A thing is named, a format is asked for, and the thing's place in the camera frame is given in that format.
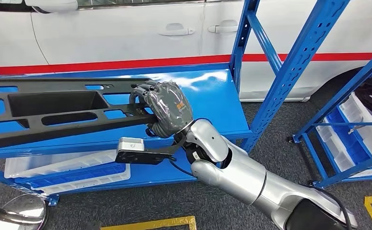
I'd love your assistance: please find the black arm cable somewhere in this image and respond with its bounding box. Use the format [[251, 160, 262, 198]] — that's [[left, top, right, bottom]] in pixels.
[[306, 184, 354, 230]]

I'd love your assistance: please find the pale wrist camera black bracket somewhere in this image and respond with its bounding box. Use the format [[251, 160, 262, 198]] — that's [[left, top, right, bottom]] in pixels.
[[115, 137, 187, 166]]

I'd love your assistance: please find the blue metal shelf rack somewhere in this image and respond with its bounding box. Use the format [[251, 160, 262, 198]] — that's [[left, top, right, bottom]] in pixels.
[[0, 0, 352, 207], [292, 42, 372, 189]]

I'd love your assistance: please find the yellow floor tape square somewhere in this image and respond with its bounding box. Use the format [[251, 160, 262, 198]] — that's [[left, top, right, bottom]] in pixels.
[[101, 216, 198, 230]]

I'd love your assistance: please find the black plastic plate holder part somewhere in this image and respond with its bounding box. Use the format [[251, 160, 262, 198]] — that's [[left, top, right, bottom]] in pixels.
[[0, 77, 159, 152]]

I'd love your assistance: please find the white car side mirror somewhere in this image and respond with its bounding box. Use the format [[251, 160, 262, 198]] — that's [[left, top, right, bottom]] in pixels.
[[24, 0, 79, 13]]

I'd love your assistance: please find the white car red stripe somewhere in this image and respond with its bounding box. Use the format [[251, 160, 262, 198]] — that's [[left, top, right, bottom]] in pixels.
[[0, 0, 372, 103]]

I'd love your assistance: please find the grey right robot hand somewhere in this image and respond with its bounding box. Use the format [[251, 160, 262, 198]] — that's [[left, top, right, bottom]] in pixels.
[[129, 80, 194, 139]]

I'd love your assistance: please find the chrome stanchion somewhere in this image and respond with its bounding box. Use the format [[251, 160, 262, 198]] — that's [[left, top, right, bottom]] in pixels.
[[0, 194, 49, 230]]

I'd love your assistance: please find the white car door handle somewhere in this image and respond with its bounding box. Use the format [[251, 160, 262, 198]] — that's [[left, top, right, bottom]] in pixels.
[[158, 22, 196, 37], [207, 19, 239, 35]]

